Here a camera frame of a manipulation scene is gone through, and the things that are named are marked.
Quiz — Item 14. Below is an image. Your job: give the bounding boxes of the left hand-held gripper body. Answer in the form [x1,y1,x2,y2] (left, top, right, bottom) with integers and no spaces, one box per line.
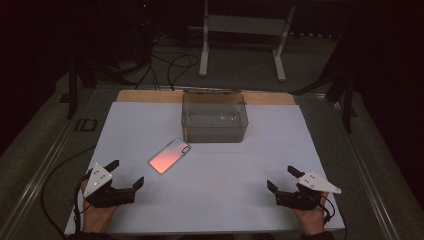
[83,162,136,208]

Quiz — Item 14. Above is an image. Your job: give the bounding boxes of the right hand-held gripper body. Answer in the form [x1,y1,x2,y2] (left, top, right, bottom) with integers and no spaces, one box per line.
[275,170,342,211]

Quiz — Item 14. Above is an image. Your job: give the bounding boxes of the pink gradient smartphone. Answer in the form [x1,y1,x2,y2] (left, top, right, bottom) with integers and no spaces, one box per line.
[148,137,192,175]

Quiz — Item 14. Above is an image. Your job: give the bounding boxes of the clear plastic container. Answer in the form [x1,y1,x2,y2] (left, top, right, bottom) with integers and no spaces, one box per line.
[180,89,250,144]

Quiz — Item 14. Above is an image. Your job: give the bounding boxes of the person's right hand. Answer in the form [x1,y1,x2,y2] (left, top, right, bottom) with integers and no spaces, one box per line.
[293,192,329,236]

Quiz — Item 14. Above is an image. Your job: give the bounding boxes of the person's left hand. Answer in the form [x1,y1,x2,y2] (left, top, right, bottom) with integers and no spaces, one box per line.
[80,179,118,234]

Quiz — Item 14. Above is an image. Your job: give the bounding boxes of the white paper sheet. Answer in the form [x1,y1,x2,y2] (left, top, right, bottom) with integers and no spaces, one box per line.
[64,101,346,235]

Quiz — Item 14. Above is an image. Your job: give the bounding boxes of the wooden board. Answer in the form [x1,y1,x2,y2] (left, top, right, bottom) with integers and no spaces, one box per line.
[115,89,297,106]

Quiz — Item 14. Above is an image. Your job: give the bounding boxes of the black stand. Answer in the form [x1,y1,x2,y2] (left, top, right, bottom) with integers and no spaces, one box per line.
[289,31,359,134]
[64,54,99,120]

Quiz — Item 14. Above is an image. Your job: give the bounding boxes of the white metal stand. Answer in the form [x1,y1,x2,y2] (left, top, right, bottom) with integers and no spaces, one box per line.
[198,0,297,83]

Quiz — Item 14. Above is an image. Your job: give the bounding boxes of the right hand-held gripper cable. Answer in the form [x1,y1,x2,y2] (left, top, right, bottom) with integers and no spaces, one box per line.
[318,194,348,234]

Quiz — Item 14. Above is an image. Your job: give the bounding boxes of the hand-held gripper cable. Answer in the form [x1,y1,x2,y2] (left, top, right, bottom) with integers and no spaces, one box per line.
[318,194,348,234]
[40,144,98,236]

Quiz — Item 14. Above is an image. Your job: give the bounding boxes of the black rectangular floor bracket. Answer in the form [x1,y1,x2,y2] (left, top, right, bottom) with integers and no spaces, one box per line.
[74,118,99,133]

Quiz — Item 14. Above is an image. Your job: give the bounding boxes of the left hand-held gripper cable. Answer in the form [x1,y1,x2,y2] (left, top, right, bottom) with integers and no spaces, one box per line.
[40,144,98,236]

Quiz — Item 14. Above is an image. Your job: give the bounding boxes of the metal frame rail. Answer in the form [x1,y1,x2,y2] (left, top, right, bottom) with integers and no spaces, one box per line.
[0,84,101,240]
[328,98,403,240]

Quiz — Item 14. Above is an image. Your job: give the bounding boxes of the black floor cables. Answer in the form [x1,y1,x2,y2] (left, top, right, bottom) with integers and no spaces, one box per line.
[133,31,201,92]

